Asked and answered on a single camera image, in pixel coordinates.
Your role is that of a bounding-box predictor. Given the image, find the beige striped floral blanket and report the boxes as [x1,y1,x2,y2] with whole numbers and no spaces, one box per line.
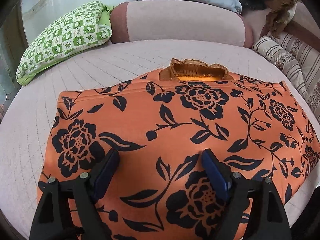
[253,32,320,119]

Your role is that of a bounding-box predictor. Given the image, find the green white patterned pillow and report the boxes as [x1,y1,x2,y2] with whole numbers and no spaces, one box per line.
[15,1,113,86]

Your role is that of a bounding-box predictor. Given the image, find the pink bolster cushion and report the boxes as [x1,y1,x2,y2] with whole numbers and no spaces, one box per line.
[110,0,253,48]

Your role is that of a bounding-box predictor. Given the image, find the pink quilted mattress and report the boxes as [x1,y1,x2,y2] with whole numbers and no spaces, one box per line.
[0,39,320,240]

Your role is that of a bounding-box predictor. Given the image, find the orange black floral garment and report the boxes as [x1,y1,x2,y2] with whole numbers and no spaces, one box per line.
[38,60,319,239]

